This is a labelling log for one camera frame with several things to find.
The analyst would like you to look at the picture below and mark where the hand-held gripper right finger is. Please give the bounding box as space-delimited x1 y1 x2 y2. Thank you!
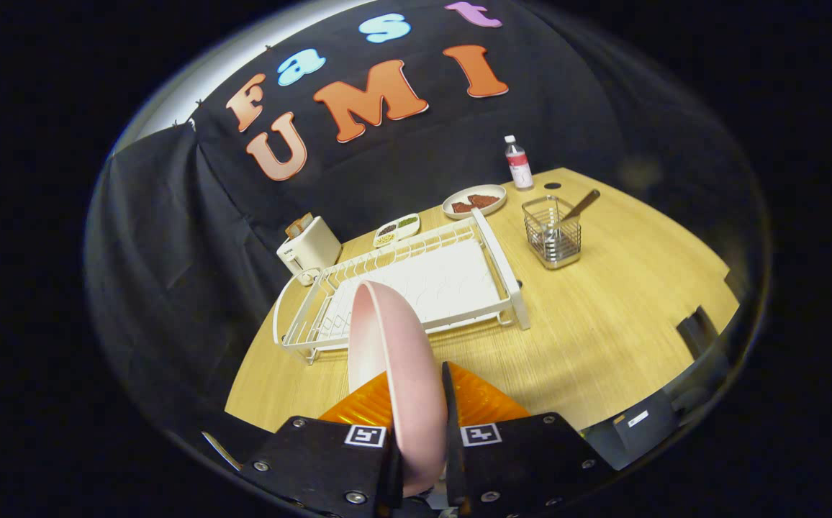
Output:
442 361 615 518

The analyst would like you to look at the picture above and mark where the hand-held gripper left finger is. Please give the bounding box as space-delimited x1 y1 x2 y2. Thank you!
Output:
240 371 404 518

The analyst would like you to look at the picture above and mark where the pink plate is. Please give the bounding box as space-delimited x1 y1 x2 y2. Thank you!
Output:
348 281 449 499

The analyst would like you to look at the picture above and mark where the white wire dish rack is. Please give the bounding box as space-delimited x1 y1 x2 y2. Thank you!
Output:
273 209 531 365

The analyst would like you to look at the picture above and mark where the metal wire basket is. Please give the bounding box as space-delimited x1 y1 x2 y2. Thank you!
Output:
521 196 583 271

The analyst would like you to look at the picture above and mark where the white sectioned bean dish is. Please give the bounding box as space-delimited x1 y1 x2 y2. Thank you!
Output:
373 213 421 249

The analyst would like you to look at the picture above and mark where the white round food plate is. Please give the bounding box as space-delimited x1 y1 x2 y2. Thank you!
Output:
442 184 508 220

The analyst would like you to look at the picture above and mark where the white toaster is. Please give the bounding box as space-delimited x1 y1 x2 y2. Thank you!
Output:
276 216 343 286

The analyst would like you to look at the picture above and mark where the black backdrop cloth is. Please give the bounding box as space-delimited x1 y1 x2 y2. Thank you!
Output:
85 0 773 432

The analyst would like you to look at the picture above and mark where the clear bottle with red label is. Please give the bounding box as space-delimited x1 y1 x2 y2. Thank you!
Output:
504 135 535 191

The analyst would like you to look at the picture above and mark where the black table edge bracket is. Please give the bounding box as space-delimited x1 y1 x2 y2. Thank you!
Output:
677 306 720 360

